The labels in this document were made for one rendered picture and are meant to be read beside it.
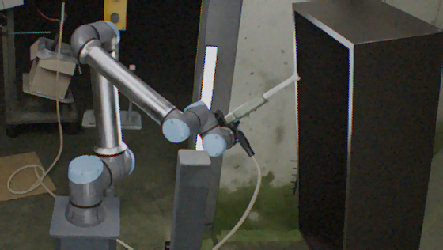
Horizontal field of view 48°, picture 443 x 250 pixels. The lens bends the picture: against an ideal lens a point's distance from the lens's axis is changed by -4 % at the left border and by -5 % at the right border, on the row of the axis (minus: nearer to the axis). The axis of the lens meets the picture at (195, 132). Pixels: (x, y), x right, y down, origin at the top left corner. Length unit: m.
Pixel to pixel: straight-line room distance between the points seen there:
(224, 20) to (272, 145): 0.81
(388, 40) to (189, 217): 1.12
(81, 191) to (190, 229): 1.42
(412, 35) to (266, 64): 1.22
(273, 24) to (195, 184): 2.06
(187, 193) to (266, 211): 2.51
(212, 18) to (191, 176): 1.98
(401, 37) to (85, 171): 1.35
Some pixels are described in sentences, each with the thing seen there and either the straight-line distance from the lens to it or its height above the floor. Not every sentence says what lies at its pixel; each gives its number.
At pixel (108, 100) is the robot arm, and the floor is 1.16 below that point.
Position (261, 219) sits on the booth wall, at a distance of 3.37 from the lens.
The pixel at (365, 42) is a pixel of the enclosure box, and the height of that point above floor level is 1.64.
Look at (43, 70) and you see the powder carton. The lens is 4.35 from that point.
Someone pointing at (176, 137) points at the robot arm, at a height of 1.20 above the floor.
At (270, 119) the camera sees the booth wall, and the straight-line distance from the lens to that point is 3.02.
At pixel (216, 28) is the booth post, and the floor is 1.37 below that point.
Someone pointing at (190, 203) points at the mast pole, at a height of 1.57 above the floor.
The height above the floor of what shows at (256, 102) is 1.21.
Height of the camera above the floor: 2.04
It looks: 25 degrees down
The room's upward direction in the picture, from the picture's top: 6 degrees clockwise
